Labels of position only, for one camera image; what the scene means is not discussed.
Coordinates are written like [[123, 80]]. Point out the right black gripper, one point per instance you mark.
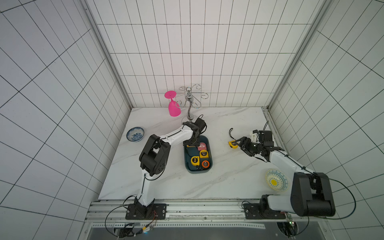
[[244, 144]]

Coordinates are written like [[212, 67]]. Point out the pink tape measure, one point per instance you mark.
[[202, 146]]

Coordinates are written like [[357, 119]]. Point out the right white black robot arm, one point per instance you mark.
[[311, 193]]

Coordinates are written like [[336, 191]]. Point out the pink plastic wine glass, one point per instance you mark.
[[174, 108]]

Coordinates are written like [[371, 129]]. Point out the chrome glass holder stand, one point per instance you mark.
[[193, 96]]

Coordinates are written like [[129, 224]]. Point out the blue white ceramic bowl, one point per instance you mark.
[[135, 134]]

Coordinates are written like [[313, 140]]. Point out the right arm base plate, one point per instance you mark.
[[255, 211]]

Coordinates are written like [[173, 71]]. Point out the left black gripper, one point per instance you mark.
[[185, 142]]

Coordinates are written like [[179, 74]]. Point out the teal plastic storage box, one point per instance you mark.
[[190, 152]]

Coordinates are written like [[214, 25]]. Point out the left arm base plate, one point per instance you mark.
[[153, 211]]

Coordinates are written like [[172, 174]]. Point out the orange black tape measure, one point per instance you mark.
[[205, 164]]

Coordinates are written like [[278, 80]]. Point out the aluminium mounting rail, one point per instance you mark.
[[186, 214]]

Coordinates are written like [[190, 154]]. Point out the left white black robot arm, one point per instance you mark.
[[154, 157]]

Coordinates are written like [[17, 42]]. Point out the yellow patterned plate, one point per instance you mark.
[[277, 180]]

